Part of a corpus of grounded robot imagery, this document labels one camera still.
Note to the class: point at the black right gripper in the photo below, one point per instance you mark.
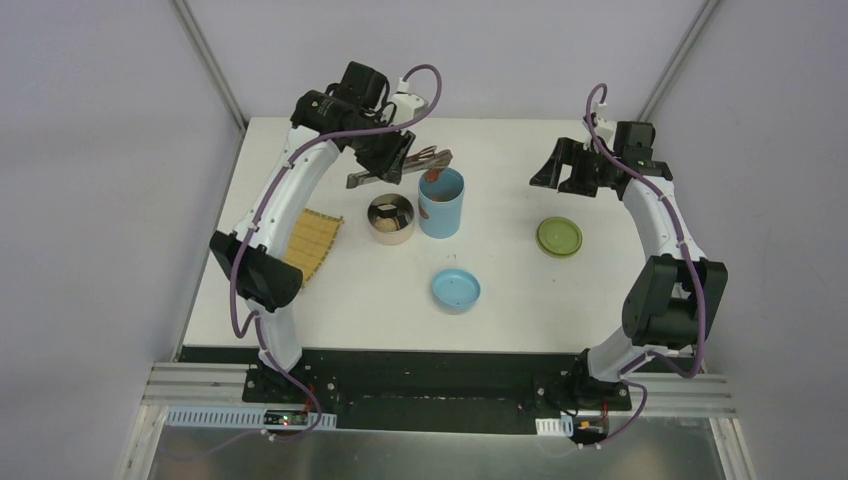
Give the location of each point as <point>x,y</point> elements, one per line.
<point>589,168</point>

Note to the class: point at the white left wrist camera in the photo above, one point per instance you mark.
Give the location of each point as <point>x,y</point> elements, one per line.
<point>404,105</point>

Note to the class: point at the stainless steel bowl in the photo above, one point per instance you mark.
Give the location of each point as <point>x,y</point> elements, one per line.
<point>404,205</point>

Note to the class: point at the brown toy sausage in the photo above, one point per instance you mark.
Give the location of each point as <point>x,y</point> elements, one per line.
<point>432,175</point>

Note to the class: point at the beige round rice ball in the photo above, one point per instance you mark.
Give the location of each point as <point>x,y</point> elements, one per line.
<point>386,225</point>

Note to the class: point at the sushi roll white black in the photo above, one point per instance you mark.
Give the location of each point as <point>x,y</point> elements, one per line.
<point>386,211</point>

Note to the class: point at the metal tongs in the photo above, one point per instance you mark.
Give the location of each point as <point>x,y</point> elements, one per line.
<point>425,160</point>

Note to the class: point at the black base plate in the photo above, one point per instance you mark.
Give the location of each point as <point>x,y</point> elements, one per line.
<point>487,393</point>

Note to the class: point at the blue round lid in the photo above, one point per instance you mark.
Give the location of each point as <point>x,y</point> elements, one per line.
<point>455,290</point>

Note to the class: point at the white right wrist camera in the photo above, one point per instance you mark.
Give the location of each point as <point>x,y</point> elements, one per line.
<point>604,129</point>

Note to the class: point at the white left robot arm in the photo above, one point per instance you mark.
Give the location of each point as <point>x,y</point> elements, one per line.
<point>361,112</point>

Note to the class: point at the yellow bamboo mat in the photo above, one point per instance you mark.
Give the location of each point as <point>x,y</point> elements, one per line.
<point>311,241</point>

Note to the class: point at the blue cylindrical container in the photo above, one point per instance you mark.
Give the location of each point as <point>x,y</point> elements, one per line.
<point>440,204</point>

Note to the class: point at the green round lid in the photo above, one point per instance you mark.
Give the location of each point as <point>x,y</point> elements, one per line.
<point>558,237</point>

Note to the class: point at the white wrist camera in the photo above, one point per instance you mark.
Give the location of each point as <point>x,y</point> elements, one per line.
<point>604,129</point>
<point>404,105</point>

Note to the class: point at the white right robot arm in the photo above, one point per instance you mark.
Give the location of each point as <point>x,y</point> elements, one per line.
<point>670,309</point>

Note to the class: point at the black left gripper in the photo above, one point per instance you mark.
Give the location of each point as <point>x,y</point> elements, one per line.
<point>387,159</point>

